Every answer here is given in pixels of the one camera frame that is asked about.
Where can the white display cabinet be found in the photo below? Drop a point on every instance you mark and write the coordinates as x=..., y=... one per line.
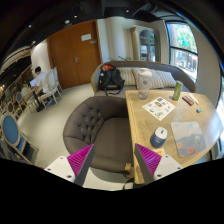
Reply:
x=146, y=44

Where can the green drink can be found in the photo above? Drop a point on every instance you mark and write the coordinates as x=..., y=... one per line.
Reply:
x=177, y=90

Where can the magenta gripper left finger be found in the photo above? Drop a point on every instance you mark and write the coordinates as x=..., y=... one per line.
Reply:
x=80, y=162

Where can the small blue eraser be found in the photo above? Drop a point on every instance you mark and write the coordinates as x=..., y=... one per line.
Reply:
x=198, y=110

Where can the blue round-back chair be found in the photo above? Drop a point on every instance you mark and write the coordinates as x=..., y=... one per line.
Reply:
x=12, y=133

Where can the blue and white computer mouse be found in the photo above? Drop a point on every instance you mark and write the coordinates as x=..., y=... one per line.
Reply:
x=159, y=137

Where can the striped cushion left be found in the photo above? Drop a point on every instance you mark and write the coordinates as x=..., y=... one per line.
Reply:
x=127, y=74

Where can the dark red phone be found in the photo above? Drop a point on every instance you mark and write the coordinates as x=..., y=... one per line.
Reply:
x=188, y=100

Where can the floral mouse pad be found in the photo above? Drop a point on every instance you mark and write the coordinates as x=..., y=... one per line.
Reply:
x=188, y=137

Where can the yellow card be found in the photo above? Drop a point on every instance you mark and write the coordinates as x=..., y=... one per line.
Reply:
x=160, y=151

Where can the person in white shirt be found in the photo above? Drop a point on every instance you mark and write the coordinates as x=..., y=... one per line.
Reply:
x=40, y=79

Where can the wooden double door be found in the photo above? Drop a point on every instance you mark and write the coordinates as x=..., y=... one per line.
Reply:
x=75, y=52

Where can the striped cushion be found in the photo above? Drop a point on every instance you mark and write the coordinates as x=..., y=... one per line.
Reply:
x=161, y=79
x=127, y=74

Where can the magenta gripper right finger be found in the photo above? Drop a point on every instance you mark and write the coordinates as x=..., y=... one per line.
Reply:
x=148, y=161

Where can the white dining chair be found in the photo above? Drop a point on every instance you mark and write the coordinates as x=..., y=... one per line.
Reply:
x=51, y=88

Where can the white pen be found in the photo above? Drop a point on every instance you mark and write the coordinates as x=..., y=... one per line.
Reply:
x=194, y=99

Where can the clear plastic shaker bottle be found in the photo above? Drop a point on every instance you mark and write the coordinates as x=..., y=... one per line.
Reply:
x=144, y=78

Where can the black backpack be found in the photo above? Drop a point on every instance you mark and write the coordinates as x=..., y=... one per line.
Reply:
x=110, y=79

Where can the brown tufted armchair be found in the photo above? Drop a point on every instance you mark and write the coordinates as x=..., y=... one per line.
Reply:
x=102, y=121

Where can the white sticker sheet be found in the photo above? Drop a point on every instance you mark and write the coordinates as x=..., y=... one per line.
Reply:
x=159, y=108

